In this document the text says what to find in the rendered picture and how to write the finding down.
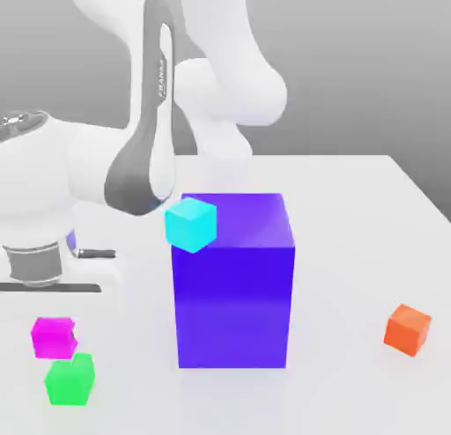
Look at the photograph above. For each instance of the small cyan cube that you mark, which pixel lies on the small cyan cube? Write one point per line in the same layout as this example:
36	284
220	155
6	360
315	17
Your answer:
190	227

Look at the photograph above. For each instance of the small magenta cube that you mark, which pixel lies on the small magenta cube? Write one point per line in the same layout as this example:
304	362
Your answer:
51	338

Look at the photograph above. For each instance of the large purple box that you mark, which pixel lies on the large purple box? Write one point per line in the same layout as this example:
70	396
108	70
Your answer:
232	301

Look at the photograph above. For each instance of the small orange cube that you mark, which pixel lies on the small orange cube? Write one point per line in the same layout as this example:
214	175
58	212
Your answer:
405	331

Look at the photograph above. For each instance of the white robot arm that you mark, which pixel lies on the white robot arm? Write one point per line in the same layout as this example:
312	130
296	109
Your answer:
225	89

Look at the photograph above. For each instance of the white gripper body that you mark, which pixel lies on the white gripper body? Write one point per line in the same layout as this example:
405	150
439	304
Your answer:
49	288

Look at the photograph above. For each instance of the small green cube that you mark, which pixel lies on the small green cube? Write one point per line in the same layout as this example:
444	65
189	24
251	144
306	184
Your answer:
68	382

